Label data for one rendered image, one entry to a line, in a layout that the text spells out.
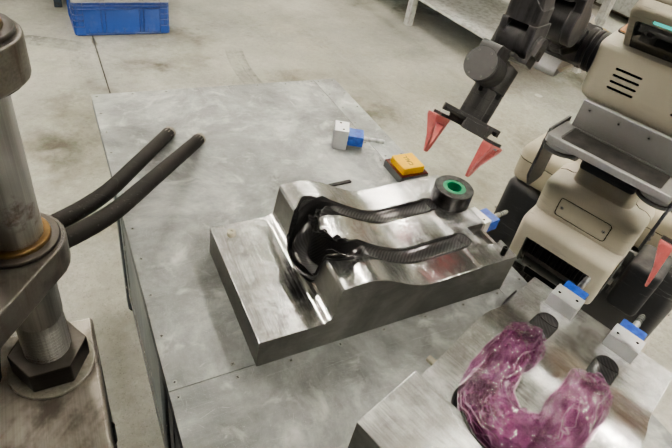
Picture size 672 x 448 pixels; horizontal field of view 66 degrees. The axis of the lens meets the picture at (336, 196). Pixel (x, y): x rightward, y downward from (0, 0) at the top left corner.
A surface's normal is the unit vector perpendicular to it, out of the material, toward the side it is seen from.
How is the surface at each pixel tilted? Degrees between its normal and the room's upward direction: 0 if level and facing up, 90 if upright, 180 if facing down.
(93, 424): 0
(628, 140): 90
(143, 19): 91
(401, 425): 0
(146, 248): 0
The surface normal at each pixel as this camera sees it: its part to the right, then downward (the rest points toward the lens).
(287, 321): 0.16, -0.78
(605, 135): -0.69, 0.35
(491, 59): -0.54, -0.04
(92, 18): 0.46, 0.61
